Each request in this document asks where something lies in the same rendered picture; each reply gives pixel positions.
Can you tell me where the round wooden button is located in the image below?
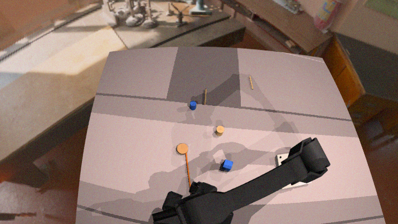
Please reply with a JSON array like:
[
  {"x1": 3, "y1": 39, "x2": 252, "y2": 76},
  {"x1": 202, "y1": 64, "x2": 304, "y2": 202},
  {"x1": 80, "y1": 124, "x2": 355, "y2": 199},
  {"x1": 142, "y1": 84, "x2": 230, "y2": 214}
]
[{"x1": 177, "y1": 143, "x2": 188, "y2": 155}]

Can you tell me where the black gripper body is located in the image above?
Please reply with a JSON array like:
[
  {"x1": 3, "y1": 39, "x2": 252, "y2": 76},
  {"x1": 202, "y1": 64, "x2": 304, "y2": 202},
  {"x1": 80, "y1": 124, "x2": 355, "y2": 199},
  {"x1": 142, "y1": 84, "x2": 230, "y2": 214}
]
[{"x1": 162, "y1": 191, "x2": 234, "y2": 224}]

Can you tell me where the small wooden cylinder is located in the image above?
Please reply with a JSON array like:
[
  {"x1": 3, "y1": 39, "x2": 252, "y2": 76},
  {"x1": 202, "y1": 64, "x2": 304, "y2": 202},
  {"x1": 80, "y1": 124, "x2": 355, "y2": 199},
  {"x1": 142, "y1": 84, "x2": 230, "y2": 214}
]
[{"x1": 216, "y1": 126, "x2": 224, "y2": 136}]

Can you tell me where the blue block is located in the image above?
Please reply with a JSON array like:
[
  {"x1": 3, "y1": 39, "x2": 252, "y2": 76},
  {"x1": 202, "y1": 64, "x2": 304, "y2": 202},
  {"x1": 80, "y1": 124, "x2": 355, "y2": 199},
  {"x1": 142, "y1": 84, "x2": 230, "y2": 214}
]
[{"x1": 222, "y1": 159, "x2": 233, "y2": 171}]

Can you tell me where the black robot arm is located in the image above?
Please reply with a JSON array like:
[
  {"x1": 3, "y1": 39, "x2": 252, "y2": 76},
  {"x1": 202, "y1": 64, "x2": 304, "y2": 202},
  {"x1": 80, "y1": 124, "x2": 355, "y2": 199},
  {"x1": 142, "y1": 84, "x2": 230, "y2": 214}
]
[{"x1": 152, "y1": 137, "x2": 331, "y2": 224}]

